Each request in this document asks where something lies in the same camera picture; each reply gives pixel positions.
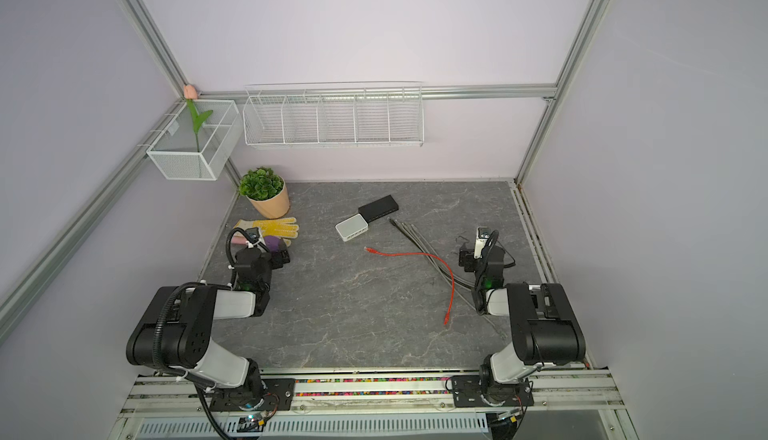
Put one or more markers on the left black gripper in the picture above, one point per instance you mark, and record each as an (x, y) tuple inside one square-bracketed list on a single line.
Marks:
[(276, 257)]

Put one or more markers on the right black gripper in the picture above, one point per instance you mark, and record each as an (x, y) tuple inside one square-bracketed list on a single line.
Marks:
[(471, 259)]

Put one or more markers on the white network switch box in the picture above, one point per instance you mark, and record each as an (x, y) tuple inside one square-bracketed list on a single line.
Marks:
[(352, 227)]

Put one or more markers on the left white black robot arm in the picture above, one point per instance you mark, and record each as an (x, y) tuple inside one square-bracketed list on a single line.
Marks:
[(174, 334)]

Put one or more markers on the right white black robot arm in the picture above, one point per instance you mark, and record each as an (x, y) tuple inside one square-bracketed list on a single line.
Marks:
[(543, 326)]

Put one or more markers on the purple pink trowel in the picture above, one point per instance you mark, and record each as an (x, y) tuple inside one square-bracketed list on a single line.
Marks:
[(272, 242)]

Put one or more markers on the yellow work glove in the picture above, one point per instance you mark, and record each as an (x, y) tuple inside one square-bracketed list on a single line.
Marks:
[(285, 228)]

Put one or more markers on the green plant in pot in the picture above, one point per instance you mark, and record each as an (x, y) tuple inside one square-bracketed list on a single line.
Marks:
[(266, 191)]

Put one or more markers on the pink artificial tulip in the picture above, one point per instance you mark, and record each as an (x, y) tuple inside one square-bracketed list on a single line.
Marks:
[(198, 118)]

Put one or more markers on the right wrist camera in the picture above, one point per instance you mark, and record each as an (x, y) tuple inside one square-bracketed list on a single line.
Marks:
[(482, 236)]

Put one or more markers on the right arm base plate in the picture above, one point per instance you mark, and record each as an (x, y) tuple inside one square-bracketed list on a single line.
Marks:
[(471, 391)]

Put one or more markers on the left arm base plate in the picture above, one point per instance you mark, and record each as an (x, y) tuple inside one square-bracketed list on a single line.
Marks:
[(273, 394)]

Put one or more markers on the small white wire basket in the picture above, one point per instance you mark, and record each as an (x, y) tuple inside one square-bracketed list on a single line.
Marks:
[(174, 152)]

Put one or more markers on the long white wire basket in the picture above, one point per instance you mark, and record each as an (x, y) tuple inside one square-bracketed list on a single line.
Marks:
[(334, 114)]

